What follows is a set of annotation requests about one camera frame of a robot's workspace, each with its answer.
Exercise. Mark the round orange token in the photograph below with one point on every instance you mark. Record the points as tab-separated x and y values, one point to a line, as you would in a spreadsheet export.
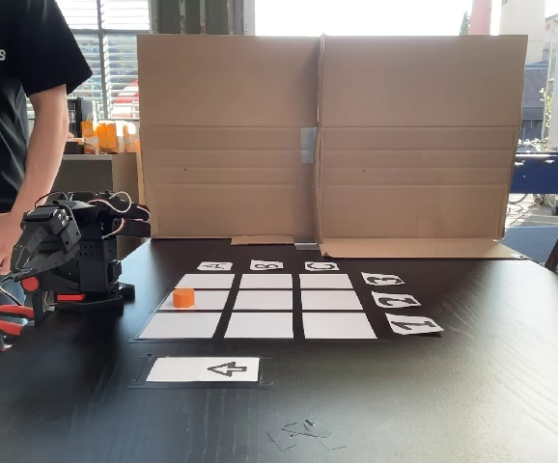
183	298

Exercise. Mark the white nine-square paper grid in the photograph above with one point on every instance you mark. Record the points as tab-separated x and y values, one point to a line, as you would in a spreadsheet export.
259	325

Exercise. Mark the person's hand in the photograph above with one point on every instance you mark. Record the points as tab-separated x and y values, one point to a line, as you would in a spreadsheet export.
1	241

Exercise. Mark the black clamp with red lever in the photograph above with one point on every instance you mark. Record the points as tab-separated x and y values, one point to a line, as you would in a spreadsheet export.
71	297

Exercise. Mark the wooden counter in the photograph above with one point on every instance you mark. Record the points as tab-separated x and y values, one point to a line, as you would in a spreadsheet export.
95	173

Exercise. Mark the black tray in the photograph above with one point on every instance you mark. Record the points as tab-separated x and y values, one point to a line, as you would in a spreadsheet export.
74	147

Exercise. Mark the orange snack package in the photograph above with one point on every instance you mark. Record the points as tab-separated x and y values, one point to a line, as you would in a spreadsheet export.
131	140
90	140
107	136

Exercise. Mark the black mini fridge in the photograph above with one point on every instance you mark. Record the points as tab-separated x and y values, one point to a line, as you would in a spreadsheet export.
83	116

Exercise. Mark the paper label letter A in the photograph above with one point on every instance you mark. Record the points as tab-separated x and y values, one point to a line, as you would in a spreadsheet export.
215	266

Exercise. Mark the cardboard panel with narrow flap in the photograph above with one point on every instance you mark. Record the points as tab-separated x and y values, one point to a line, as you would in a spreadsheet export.
226	144

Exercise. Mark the white arrow paper sheet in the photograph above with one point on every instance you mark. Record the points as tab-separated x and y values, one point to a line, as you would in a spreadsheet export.
202	370

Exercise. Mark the paper label letter B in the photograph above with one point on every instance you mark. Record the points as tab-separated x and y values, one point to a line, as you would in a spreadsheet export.
267	264

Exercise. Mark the grey tape on table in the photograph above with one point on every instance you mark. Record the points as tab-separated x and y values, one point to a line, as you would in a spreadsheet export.
306	246

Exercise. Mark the grey tape on cardboard seam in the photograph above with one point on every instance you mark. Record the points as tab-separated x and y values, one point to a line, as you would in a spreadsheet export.
309	144

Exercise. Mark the paper label letter C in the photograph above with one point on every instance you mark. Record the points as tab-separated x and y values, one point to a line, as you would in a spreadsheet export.
322	265

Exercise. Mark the paper label number 3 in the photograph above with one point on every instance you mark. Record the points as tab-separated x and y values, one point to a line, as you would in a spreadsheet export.
382	279

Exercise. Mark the paper label number 2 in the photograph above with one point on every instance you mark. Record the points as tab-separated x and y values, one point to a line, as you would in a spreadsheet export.
396	299

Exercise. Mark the paper label number 1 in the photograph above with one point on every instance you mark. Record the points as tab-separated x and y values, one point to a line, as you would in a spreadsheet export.
414	324

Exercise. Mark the cardboard panel with wide flap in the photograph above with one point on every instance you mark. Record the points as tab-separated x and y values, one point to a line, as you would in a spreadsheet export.
419	144

